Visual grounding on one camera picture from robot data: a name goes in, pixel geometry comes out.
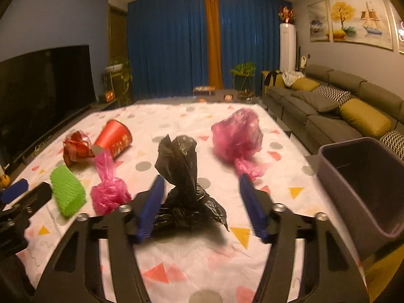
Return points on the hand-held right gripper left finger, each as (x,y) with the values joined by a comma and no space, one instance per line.
(151,208)

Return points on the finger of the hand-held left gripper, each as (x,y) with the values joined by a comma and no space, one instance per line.
(14,191)
(34,195)

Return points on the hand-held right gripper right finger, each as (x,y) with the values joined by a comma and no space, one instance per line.
(252,208)

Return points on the green foam net sleeve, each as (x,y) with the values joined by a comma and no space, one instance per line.
(68,189)

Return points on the small pink plastic bag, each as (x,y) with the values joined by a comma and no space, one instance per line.
(110,192)

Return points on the black plastic bag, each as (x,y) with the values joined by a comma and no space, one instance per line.
(180,164)

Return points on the red wrapper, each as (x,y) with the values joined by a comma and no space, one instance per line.
(75,148)

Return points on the large pink plastic bag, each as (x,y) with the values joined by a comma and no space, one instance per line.
(236,135)

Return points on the red printed paper cup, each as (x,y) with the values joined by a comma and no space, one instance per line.
(112,139)

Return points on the dark grey plastic bin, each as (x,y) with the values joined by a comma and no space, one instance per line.
(356,208)

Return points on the white patterned tablecloth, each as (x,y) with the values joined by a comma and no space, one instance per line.
(195,265)

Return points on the black television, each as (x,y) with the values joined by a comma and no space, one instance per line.
(41,101)

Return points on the grey and yellow sofa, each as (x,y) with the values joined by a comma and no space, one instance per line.
(296,107)

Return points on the small orange device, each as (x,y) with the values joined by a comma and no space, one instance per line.
(109,96)

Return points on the flat grey pillow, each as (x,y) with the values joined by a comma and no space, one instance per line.
(315,101)

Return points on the flat printed box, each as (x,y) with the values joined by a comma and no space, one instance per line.
(203,90)

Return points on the black garment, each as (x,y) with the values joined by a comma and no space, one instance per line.
(271,77)

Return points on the small yellow pillow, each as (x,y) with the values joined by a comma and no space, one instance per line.
(304,84)

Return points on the white cloth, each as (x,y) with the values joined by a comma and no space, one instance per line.
(292,77)

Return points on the green plant on metal stand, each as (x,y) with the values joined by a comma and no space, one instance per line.
(242,69)

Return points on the large yellow pillow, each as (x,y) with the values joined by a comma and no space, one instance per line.
(364,118)

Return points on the trailing potted plant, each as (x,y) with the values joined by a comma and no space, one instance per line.
(118,66)

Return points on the long black white patterned pillow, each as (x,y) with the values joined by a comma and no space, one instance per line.
(394,142)

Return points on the white standing air conditioner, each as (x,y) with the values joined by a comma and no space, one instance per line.
(288,47)

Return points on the wide blue curtain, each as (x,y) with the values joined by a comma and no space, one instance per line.
(167,44)

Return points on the orange curtain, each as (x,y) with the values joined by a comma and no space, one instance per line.
(213,38)

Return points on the narrow blue curtain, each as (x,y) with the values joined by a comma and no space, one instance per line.
(249,31)

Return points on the red gold flower decoration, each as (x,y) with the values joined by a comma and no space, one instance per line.
(286,14)

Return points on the small framed painting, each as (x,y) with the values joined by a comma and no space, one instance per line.
(318,22)

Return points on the framed sailing ship painting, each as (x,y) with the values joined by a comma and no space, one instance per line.
(359,20)

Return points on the framed grey blue painting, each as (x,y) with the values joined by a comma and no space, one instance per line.
(399,28)

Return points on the wooden wall panel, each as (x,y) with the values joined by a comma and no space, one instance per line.
(118,38)

